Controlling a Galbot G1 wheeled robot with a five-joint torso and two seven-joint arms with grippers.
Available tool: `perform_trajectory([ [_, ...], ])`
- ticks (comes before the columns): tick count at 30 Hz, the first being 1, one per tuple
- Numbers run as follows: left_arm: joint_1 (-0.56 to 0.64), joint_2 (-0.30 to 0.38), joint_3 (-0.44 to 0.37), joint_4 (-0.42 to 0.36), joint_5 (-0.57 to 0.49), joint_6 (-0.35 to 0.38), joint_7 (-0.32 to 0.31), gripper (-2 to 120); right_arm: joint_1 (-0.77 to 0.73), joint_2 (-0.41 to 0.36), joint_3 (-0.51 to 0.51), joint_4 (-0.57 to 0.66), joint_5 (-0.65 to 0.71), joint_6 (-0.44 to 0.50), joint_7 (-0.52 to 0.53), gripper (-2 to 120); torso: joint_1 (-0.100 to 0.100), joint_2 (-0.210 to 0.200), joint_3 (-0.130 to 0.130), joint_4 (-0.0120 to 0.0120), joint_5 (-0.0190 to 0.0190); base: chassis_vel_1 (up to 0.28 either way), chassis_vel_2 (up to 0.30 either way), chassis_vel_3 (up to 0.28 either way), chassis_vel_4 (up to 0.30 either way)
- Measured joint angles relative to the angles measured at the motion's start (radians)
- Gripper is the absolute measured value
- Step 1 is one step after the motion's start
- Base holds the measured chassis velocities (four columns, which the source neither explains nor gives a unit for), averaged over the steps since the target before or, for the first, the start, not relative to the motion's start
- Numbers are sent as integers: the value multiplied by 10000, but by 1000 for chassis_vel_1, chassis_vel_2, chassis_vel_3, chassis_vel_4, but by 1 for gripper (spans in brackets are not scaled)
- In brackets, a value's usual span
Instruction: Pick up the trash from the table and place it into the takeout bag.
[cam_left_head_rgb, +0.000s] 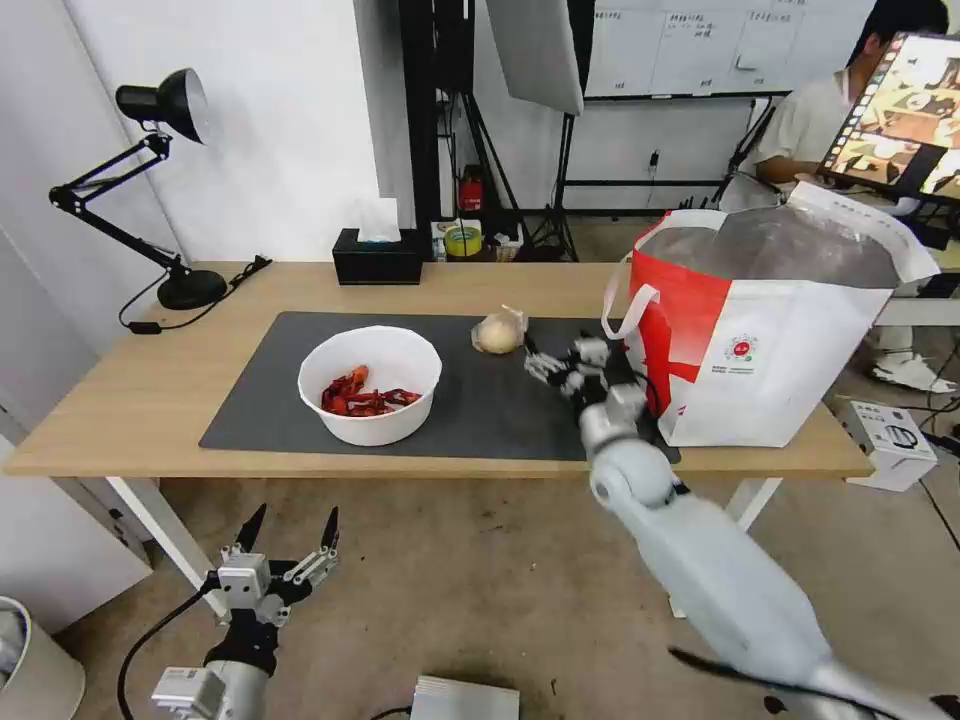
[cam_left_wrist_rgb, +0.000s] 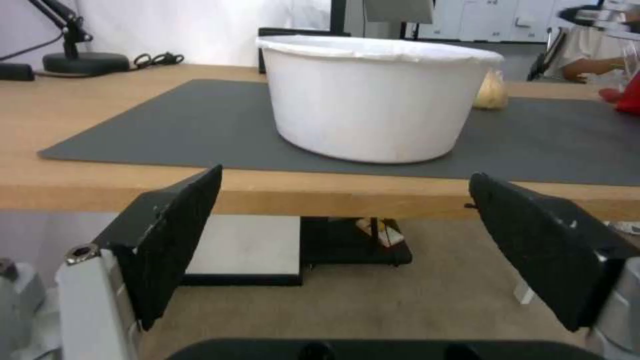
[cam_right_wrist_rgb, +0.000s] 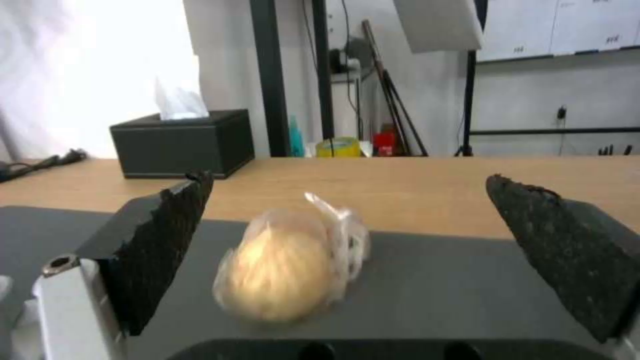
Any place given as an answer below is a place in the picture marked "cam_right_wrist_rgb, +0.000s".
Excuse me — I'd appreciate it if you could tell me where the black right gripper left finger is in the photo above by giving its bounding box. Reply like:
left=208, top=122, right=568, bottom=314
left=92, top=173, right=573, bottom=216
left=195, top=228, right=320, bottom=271
left=30, top=170, right=215, bottom=360

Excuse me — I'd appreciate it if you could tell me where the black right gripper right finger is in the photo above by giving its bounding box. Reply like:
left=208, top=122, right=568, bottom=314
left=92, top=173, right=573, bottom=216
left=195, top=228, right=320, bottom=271
left=485, top=173, right=640, bottom=344

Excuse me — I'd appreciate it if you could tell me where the black tissue box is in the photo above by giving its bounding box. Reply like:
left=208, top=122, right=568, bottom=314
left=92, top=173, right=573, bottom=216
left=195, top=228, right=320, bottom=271
left=109, top=109, right=256, bottom=180

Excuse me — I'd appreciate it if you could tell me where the bread roll in clear plastic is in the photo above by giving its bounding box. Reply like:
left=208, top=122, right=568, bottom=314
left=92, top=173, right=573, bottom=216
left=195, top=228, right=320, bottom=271
left=212, top=191, right=372, bottom=326

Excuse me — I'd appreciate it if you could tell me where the white tissue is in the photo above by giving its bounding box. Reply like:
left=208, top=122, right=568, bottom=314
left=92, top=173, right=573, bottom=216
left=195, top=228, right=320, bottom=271
left=152, top=76, right=210, bottom=122

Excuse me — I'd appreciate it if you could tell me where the dark grey desk mat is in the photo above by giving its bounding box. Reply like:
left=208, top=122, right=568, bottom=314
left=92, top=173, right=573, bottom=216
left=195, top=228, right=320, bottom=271
left=0, top=204, right=640, bottom=360

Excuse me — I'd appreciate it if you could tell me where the black light stand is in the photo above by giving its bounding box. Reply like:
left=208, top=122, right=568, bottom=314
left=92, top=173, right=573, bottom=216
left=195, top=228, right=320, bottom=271
left=453, top=49, right=478, bottom=157

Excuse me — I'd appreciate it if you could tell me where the teal bottle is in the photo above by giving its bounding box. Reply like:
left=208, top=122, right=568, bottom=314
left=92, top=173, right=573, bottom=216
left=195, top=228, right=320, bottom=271
left=288, top=115, right=306, bottom=158

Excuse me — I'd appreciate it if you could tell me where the red box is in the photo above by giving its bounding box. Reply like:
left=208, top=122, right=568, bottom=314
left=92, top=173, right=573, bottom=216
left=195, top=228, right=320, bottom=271
left=373, top=131, right=402, bottom=157

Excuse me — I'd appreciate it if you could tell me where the yellow tape roll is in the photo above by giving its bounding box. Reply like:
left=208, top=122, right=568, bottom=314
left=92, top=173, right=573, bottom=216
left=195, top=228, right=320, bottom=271
left=315, top=137, right=362, bottom=158

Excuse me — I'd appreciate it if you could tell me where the bundle of dark rods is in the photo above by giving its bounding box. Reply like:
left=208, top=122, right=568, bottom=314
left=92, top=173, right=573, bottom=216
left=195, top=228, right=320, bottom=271
left=361, top=20, right=430, bottom=157

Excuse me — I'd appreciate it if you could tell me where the white softbox light panel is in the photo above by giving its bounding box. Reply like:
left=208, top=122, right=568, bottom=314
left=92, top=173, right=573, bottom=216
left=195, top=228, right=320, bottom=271
left=392, top=0, right=485, bottom=54

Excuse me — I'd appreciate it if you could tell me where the black shelf rail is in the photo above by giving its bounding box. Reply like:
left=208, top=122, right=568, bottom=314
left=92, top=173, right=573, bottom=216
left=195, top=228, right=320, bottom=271
left=469, top=127, right=640, bottom=137

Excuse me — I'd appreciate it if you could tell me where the black power cable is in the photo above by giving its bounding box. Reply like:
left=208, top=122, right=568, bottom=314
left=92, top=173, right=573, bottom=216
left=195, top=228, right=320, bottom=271
left=0, top=148, right=88, bottom=184

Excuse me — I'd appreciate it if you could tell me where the black metal post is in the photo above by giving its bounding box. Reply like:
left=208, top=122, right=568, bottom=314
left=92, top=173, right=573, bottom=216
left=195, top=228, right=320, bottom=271
left=248, top=0, right=293, bottom=158

